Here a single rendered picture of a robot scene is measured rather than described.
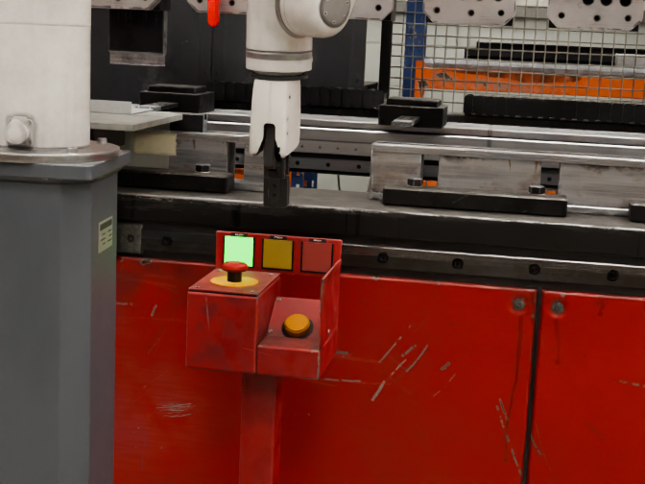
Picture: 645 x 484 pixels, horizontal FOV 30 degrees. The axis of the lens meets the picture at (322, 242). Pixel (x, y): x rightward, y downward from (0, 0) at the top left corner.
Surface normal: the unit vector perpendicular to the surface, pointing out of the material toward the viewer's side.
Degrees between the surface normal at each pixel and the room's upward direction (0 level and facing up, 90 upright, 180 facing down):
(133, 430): 90
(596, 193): 90
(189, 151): 90
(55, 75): 90
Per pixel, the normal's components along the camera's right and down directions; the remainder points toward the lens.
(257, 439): -0.18, 0.17
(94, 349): 0.99, 0.06
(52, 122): 0.46, 0.18
